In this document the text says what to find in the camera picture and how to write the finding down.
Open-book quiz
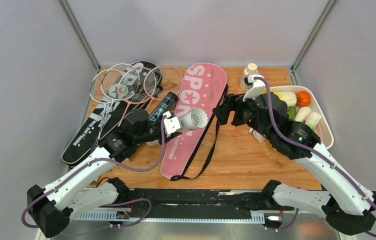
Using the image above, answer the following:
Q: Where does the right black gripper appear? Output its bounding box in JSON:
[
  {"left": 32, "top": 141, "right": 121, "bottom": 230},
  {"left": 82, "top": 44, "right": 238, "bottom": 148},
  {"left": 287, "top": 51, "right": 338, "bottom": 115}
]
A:
[{"left": 212, "top": 89, "right": 272, "bottom": 140}]

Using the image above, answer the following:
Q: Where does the black shuttlecock tube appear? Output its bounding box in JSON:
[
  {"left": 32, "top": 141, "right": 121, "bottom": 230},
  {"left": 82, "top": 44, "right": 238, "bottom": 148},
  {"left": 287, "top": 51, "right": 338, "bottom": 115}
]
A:
[{"left": 148, "top": 92, "right": 179, "bottom": 125}]

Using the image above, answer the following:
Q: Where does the white shuttlecock tube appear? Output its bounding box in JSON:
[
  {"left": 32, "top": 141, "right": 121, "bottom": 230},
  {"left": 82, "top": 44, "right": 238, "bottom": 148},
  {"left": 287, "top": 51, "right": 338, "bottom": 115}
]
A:
[{"left": 157, "top": 108, "right": 208, "bottom": 133}]

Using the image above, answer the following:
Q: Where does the pink racket cover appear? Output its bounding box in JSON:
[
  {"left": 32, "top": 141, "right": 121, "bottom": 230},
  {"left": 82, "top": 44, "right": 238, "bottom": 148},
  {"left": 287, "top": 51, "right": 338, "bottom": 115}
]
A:
[{"left": 160, "top": 62, "right": 228, "bottom": 181}]

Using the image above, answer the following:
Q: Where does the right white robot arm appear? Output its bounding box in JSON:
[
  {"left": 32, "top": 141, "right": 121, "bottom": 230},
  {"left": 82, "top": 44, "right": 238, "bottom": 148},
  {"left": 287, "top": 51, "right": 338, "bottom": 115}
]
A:
[{"left": 213, "top": 75, "right": 376, "bottom": 238}]

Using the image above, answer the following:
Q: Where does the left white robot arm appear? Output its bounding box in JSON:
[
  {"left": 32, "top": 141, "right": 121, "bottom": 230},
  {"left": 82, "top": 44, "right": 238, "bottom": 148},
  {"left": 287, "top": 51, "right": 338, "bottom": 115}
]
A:
[{"left": 20, "top": 109, "right": 197, "bottom": 238}]

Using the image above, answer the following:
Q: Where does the black racket cover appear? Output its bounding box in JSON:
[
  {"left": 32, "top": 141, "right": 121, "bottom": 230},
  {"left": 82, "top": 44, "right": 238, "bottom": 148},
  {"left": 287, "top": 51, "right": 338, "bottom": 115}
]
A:
[{"left": 61, "top": 60, "right": 157, "bottom": 167}]

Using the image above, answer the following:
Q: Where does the beige plastic bottle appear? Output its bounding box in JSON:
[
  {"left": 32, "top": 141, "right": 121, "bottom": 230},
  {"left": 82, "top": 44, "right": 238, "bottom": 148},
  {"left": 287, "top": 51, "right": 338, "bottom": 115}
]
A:
[{"left": 239, "top": 63, "right": 258, "bottom": 91}]

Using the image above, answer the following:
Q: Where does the green leaf vegetable toy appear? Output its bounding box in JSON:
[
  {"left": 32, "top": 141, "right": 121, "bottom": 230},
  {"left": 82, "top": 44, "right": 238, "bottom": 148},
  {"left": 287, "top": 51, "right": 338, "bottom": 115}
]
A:
[{"left": 287, "top": 106, "right": 297, "bottom": 120}]

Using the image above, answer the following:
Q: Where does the pink racket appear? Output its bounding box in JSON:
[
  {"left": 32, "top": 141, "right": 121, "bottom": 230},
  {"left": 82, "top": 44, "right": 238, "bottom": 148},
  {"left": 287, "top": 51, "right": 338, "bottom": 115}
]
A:
[
  {"left": 117, "top": 66, "right": 151, "bottom": 126},
  {"left": 143, "top": 64, "right": 183, "bottom": 110}
]

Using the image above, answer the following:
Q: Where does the yellow napa cabbage toy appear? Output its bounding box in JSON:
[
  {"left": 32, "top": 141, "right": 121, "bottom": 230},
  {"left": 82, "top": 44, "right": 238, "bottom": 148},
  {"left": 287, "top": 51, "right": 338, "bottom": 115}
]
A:
[{"left": 272, "top": 91, "right": 297, "bottom": 108}]

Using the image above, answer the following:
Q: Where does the pink racket right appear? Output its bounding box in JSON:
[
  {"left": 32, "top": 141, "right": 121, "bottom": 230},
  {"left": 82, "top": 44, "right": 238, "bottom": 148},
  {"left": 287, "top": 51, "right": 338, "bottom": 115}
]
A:
[{"left": 143, "top": 64, "right": 183, "bottom": 110}]

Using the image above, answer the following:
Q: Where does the orange tomato toy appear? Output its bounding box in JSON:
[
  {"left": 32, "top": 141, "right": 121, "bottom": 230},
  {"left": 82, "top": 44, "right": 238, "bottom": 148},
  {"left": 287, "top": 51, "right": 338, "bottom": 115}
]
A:
[{"left": 296, "top": 90, "right": 311, "bottom": 107}]

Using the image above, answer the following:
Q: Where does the bok choy toy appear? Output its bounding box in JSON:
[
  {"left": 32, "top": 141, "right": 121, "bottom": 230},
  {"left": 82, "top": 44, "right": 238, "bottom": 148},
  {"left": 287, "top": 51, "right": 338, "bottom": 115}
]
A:
[{"left": 305, "top": 111, "right": 322, "bottom": 131}]

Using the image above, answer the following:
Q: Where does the white plastic tray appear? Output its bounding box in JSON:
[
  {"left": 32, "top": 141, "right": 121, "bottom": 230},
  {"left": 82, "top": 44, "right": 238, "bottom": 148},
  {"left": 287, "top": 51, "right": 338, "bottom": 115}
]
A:
[{"left": 270, "top": 85, "right": 334, "bottom": 149}]

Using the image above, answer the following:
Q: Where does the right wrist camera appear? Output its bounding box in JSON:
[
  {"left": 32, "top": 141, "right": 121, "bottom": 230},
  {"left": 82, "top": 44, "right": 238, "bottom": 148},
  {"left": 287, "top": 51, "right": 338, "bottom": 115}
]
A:
[{"left": 242, "top": 73, "right": 266, "bottom": 102}]

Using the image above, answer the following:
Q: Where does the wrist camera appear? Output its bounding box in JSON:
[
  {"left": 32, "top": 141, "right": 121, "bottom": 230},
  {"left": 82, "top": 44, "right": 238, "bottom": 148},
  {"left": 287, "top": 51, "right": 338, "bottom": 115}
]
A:
[
  {"left": 162, "top": 111, "right": 181, "bottom": 135},
  {"left": 242, "top": 73, "right": 266, "bottom": 102}
]

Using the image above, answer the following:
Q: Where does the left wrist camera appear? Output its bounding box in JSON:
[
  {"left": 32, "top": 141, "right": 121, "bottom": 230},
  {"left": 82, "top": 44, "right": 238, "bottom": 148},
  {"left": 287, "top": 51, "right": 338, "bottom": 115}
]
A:
[{"left": 162, "top": 111, "right": 181, "bottom": 135}]

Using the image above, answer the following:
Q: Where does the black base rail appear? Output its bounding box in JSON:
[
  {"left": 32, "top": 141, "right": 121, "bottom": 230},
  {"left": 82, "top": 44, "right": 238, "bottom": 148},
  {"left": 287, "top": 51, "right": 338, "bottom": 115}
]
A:
[{"left": 97, "top": 178, "right": 292, "bottom": 221}]

